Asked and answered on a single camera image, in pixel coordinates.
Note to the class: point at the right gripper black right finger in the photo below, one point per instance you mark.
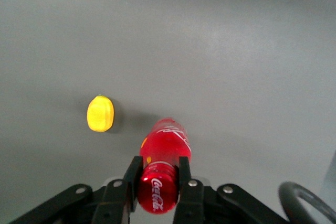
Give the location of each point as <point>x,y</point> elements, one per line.
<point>190,203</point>

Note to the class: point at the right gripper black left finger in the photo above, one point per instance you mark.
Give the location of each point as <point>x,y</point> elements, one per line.
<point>115,200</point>

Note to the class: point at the red coke bottle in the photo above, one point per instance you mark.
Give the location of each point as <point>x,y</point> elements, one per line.
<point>162,145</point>

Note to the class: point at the yellow toy lemon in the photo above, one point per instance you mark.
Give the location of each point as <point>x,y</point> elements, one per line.
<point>100,113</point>

